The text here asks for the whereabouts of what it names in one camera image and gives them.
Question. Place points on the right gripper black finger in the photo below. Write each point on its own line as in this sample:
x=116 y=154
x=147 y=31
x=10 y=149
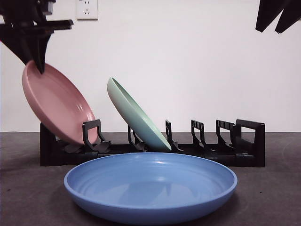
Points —
x=269 y=11
x=291 y=14

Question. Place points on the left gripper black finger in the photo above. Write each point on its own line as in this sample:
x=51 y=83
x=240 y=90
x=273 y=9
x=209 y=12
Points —
x=16 y=41
x=41 y=47

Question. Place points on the pink round plate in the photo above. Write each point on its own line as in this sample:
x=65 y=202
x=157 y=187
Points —
x=58 y=106

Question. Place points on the green round plate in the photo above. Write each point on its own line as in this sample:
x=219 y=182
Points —
x=138 y=122

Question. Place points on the blue round plate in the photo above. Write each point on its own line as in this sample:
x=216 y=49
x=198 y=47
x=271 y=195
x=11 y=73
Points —
x=150 y=188

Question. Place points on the black plastic dish rack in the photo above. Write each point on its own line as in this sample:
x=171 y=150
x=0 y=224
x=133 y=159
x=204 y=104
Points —
x=258 y=146

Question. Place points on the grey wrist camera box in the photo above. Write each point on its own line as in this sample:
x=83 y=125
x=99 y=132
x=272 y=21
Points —
x=49 y=8

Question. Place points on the white wall socket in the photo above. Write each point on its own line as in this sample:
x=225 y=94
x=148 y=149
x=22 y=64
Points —
x=87 y=10

